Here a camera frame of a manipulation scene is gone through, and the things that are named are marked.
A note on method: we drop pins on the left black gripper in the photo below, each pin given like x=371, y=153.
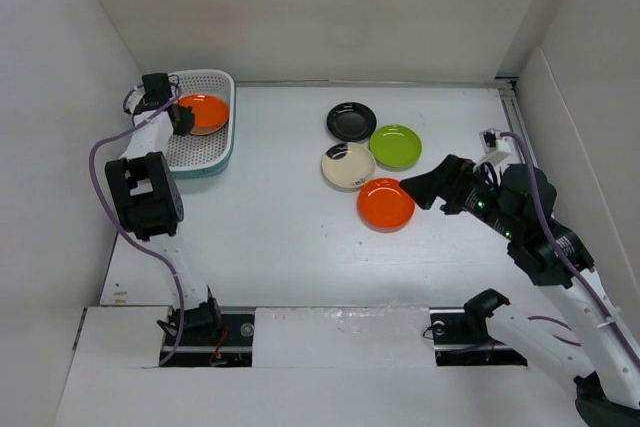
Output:
x=186, y=122

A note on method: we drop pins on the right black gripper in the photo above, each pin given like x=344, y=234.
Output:
x=439, y=181

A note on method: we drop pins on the orange plate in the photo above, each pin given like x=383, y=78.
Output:
x=382, y=204
x=206, y=108

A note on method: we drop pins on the green plate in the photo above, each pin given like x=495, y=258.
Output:
x=395, y=146

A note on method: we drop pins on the cream plate black patch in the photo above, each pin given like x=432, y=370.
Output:
x=348, y=165

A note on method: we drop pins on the cream floral plate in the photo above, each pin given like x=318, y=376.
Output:
x=207, y=128

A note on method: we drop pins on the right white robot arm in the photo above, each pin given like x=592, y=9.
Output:
x=602, y=372

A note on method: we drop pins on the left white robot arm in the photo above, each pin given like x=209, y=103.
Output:
x=149, y=206

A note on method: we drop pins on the white perforated plastic bin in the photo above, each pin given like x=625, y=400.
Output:
x=192, y=156

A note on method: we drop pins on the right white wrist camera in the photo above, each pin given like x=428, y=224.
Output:
x=496, y=149

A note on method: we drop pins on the aluminium rail right side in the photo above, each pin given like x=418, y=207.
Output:
x=507, y=94

